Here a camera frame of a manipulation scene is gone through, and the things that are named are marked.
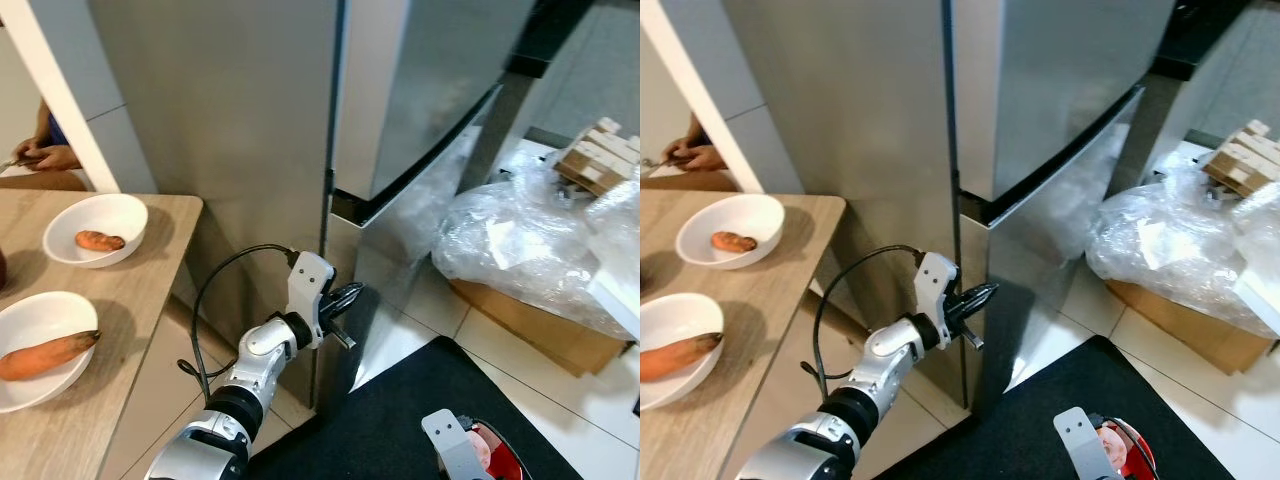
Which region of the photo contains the silver fridge door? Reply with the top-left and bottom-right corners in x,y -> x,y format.
318,88 -> 506,406
958,88 -> 1146,411

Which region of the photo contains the silver fridge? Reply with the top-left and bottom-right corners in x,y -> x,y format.
88,0 -> 541,411
722,0 -> 1176,411

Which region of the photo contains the black floor mat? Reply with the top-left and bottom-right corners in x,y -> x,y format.
875,335 -> 1236,480
245,335 -> 581,480

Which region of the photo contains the clear plastic wrap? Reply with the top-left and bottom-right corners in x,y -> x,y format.
1085,150 -> 1280,341
432,150 -> 641,341

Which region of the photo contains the brown cardboard box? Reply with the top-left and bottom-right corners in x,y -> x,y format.
450,278 -> 636,378
1105,278 -> 1276,376

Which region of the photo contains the white ceramic bowl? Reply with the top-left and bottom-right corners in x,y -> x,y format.
43,193 -> 149,269
0,291 -> 99,414
640,292 -> 724,411
676,193 -> 786,271

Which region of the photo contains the white flat board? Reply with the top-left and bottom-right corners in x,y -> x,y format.
585,255 -> 641,341
1235,215 -> 1280,336

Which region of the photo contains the beige wooden slatted rack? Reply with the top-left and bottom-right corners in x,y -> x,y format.
553,117 -> 641,198
1203,120 -> 1280,198

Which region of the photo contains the orange carrot with dark tip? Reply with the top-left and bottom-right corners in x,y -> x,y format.
640,333 -> 723,384
0,330 -> 102,382

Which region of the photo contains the seated person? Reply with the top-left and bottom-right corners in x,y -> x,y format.
660,112 -> 729,171
10,98 -> 83,173

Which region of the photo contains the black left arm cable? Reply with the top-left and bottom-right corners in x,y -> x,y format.
178,243 -> 299,403
812,245 -> 926,401

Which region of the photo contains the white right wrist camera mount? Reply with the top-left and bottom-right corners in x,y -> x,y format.
421,408 -> 471,480
1053,407 -> 1101,480

